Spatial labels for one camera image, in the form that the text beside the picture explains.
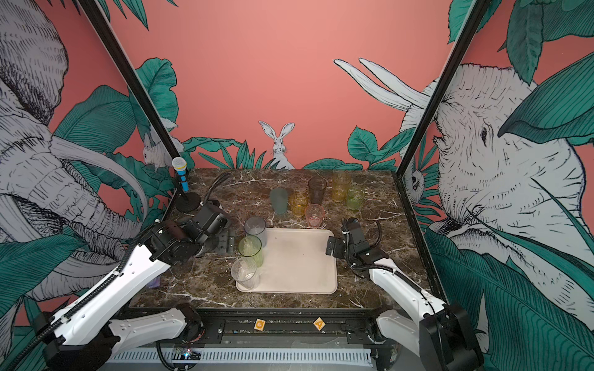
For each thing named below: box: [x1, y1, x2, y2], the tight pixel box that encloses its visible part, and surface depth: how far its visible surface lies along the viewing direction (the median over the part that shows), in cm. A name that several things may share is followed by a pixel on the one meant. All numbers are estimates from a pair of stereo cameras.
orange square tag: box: [253, 318, 267, 332], surface depth 76 cm
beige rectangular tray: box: [235, 228, 338, 295], surface depth 90 cm
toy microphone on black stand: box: [171, 156, 202, 213], surface depth 106 cm
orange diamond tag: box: [312, 316, 327, 332], surface depth 76 cm
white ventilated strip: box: [109, 348, 373, 364], surface depth 71 cm
